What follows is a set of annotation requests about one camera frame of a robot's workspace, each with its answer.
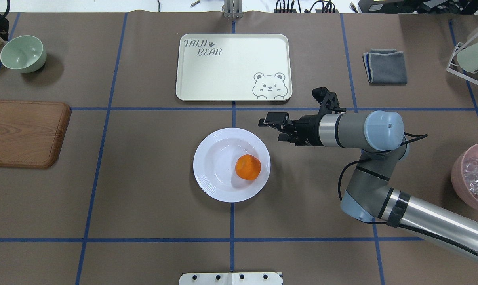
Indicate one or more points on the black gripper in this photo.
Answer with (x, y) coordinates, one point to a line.
(308, 129)

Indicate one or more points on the orange fruit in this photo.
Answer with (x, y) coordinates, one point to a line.
(248, 167)

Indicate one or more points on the white plate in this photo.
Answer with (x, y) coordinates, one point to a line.
(215, 159)

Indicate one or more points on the cream bear tray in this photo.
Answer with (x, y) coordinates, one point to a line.
(234, 67)

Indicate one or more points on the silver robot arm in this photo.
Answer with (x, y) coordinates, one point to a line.
(381, 137)

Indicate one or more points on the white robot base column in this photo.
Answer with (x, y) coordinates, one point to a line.
(232, 278)

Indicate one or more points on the black power strip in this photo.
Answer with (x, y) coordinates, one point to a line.
(313, 7)

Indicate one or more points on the grey folded cloth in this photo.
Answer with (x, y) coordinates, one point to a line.
(385, 66)

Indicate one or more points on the clear ice cubes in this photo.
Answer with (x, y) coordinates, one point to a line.
(476, 168)

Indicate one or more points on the green cup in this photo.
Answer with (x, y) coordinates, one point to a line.
(468, 58)

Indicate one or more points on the pink bowl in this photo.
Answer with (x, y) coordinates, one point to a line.
(462, 182)

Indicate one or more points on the wooden cutting board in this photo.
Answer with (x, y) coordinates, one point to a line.
(32, 133)

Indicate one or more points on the green bowl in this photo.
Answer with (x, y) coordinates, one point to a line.
(24, 54)

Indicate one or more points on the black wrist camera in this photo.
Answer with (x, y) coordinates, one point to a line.
(329, 103)

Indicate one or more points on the aluminium frame post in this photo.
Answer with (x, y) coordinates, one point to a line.
(232, 9)

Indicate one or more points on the white wire cup rack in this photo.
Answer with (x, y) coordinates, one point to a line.
(453, 66)

